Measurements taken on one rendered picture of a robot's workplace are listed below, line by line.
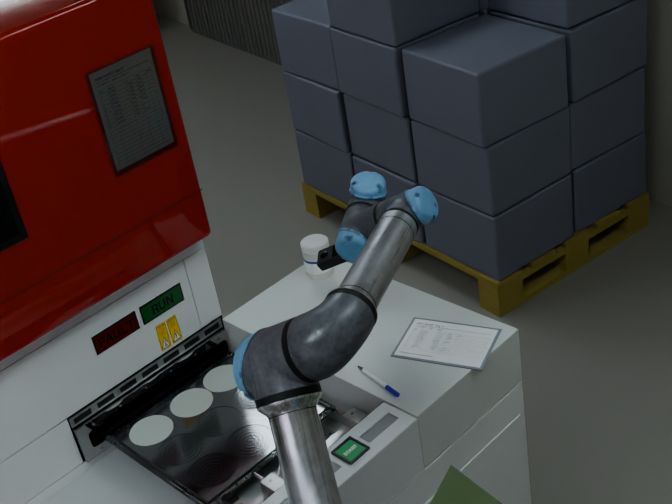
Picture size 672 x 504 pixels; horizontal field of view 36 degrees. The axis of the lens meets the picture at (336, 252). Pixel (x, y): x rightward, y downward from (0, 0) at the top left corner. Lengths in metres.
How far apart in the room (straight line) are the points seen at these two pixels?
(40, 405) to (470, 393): 0.92
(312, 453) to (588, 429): 1.87
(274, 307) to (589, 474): 1.29
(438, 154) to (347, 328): 2.22
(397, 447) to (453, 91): 1.80
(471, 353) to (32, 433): 0.96
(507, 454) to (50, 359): 1.06
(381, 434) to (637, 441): 1.51
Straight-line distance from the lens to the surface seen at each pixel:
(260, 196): 5.09
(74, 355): 2.28
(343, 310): 1.69
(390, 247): 1.84
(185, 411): 2.37
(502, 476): 2.49
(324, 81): 4.31
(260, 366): 1.74
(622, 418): 3.54
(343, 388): 2.26
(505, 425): 2.42
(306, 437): 1.73
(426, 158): 3.92
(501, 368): 2.31
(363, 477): 2.06
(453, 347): 2.28
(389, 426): 2.11
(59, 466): 2.39
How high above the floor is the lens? 2.36
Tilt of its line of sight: 31 degrees down
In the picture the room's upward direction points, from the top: 10 degrees counter-clockwise
